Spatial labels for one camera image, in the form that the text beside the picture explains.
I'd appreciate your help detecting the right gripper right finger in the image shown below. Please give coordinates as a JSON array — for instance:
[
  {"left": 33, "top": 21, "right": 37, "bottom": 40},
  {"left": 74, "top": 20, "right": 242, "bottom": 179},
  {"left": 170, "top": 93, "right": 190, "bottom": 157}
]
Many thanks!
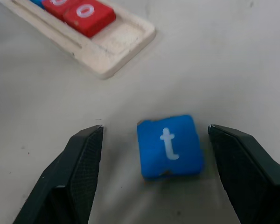
[{"left": 207, "top": 124, "right": 280, "bottom": 224}]

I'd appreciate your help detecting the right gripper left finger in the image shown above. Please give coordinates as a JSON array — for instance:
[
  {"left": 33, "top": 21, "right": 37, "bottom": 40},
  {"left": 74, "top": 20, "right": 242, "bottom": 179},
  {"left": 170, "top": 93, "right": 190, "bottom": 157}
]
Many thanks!
[{"left": 12, "top": 125, "right": 105, "bottom": 224}]

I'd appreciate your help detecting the blue letter tile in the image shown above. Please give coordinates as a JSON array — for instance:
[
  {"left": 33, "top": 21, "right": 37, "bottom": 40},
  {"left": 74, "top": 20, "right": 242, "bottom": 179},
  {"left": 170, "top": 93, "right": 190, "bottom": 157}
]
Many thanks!
[{"left": 136, "top": 114, "right": 205, "bottom": 182}]

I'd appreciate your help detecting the red letter tile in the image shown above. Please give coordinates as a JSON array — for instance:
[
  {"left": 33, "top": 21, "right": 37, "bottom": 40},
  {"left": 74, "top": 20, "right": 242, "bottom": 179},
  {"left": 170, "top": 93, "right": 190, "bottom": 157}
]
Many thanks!
[
  {"left": 63, "top": 0, "right": 116, "bottom": 39},
  {"left": 42, "top": 0, "right": 81, "bottom": 21}
]

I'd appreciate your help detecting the light wooden letter tray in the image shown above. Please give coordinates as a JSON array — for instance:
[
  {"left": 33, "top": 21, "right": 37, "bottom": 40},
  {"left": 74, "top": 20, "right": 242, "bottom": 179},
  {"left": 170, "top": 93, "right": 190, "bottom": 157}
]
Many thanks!
[{"left": 0, "top": 0, "right": 157, "bottom": 81}]

